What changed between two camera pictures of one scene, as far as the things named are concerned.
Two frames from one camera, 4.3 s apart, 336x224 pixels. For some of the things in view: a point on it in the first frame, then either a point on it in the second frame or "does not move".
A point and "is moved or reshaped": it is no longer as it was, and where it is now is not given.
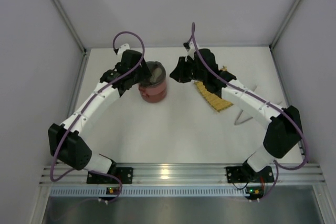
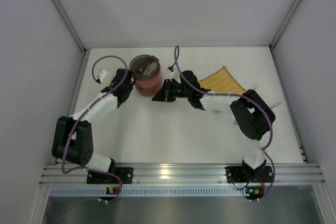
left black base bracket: x=125 y=174 does not move
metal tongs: x=262 y=94 -> x=252 y=120
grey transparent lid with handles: x=158 y=72 is moved or reshaped
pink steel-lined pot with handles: x=153 y=93 -> x=148 y=77
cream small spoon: x=157 y=73 -> x=153 y=67
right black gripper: x=184 y=69 -> x=168 y=91
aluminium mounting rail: x=188 y=180 does not move
